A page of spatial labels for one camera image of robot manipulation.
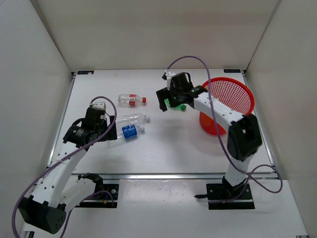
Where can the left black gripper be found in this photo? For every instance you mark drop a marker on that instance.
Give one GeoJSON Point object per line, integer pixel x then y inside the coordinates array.
{"type": "Point", "coordinates": [111, 135]}

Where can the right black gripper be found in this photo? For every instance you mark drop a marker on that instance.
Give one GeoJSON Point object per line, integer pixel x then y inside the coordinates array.
{"type": "Point", "coordinates": [165, 93]}

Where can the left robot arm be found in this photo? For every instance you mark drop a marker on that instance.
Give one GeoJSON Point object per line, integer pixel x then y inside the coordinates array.
{"type": "Point", "coordinates": [49, 205]}

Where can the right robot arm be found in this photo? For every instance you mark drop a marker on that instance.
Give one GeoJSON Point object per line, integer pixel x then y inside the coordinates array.
{"type": "Point", "coordinates": [243, 133]}

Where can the red mesh plastic bin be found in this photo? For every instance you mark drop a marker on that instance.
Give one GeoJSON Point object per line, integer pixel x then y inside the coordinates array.
{"type": "Point", "coordinates": [233, 94]}

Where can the blue label clear bottle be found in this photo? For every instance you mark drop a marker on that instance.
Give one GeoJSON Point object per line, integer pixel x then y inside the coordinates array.
{"type": "Point", "coordinates": [129, 132]}

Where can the clear unlabelled plastic bottle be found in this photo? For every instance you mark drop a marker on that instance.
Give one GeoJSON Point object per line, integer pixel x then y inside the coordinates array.
{"type": "Point", "coordinates": [136, 119]}

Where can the red label clear bottle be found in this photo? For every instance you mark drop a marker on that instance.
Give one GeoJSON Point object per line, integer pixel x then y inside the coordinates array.
{"type": "Point", "coordinates": [131, 100]}

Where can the right corner dark label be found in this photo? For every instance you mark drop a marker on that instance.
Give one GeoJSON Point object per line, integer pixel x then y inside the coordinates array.
{"type": "Point", "coordinates": [232, 71]}

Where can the corner dark label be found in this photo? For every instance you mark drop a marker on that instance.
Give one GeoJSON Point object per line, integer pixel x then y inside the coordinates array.
{"type": "Point", "coordinates": [85, 72]}
{"type": "Point", "coordinates": [232, 71]}

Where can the left corner dark label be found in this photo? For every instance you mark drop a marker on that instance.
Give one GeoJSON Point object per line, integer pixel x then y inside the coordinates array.
{"type": "Point", "coordinates": [85, 72]}

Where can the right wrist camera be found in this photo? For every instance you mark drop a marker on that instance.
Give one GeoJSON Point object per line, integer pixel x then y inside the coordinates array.
{"type": "Point", "coordinates": [169, 75]}

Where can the aluminium table edge rail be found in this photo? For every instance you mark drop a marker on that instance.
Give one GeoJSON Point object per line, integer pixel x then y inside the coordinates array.
{"type": "Point", "coordinates": [162, 176]}

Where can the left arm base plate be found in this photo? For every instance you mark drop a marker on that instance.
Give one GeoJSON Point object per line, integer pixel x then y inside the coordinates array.
{"type": "Point", "coordinates": [103, 200]}

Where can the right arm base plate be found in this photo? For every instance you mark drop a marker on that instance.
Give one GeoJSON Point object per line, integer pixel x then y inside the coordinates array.
{"type": "Point", "coordinates": [220, 199]}

